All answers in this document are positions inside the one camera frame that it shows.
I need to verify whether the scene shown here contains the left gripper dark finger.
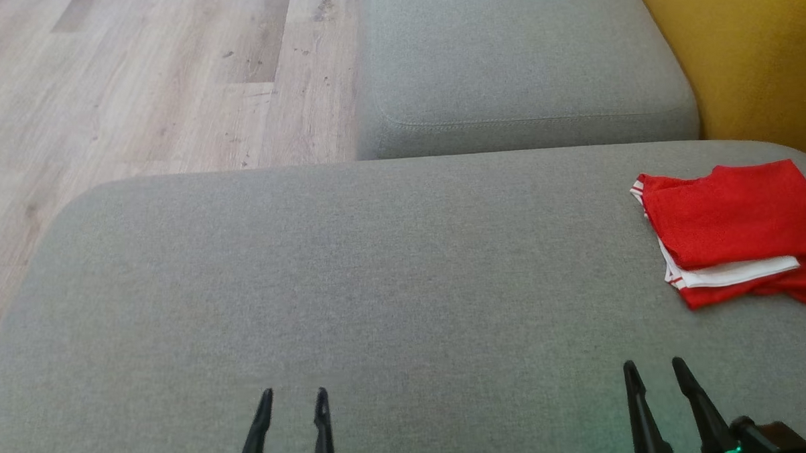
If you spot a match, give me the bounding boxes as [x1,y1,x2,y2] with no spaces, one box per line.
[309,387,336,453]
[232,388,276,453]

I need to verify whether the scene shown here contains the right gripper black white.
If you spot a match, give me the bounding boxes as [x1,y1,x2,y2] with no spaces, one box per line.
[622,352,806,453]

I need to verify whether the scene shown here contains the red shorts with white band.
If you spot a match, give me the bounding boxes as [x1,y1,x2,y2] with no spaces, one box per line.
[679,255,806,320]

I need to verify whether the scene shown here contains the red jersey with white sleeves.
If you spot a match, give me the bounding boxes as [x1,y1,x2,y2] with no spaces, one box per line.
[629,158,806,292]

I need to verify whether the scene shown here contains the large grey sofa seat cushion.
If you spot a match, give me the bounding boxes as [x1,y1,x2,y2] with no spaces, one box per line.
[0,136,806,453]

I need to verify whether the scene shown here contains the small grey sofa cushion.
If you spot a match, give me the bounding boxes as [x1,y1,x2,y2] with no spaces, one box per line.
[351,0,702,161]

